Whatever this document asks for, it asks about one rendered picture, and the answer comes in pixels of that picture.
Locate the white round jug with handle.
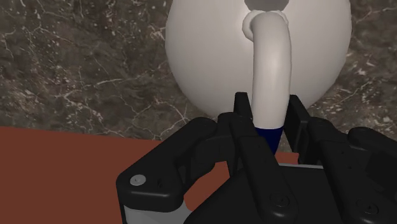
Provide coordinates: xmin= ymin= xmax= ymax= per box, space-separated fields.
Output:
xmin=165 ymin=0 xmax=353 ymax=155

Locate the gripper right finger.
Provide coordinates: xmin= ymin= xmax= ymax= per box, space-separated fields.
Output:
xmin=282 ymin=94 xmax=397 ymax=224

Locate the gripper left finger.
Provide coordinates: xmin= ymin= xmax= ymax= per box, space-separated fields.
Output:
xmin=115 ymin=92 xmax=300 ymax=224

